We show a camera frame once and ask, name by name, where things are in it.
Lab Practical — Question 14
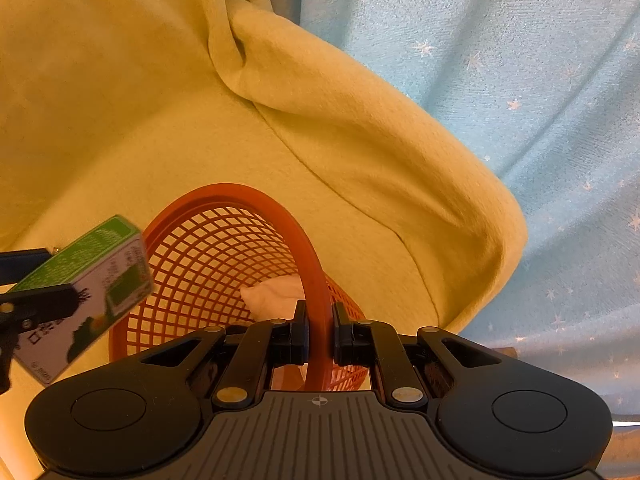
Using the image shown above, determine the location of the light blue star curtain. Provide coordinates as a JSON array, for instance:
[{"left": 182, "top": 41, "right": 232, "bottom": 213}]
[{"left": 271, "top": 0, "right": 639, "bottom": 419}]

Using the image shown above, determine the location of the yellow blanket sofa cover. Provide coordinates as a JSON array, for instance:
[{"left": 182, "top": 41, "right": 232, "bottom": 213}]
[{"left": 0, "top": 0, "right": 530, "bottom": 480}]

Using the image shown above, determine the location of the green white medicine box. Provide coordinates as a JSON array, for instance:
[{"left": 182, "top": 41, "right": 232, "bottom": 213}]
[{"left": 11, "top": 216, "right": 153, "bottom": 386}]

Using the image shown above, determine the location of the orange plastic mesh basket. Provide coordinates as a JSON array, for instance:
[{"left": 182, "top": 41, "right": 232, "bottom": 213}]
[{"left": 108, "top": 183, "right": 368, "bottom": 391}]

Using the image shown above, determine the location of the white crumpled tissue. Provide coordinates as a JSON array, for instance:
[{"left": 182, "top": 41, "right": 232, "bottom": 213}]
[{"left": 240, "top": 274, "right": 305, "bottom": 322}]

